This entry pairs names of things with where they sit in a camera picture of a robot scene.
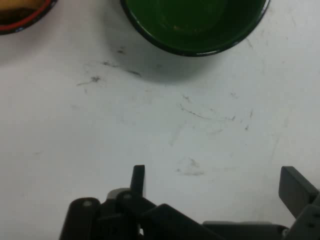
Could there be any orange bread roll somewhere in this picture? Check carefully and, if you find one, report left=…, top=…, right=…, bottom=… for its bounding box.
left=0, top=0, right=46, bottom=16

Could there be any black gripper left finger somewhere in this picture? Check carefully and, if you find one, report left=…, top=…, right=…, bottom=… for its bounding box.
left=58, top=164, right=221, bottom=240

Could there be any red bowl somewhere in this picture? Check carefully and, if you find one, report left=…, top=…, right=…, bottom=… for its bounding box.
left=0, top=0, right=59, bottom=36

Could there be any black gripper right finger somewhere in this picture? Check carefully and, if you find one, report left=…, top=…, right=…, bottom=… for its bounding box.
left=278, top=165, right=320, bottom=240

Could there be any green bowl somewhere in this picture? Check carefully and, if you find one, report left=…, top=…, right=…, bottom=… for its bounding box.
left=119, top=0, right=271, bottom=57

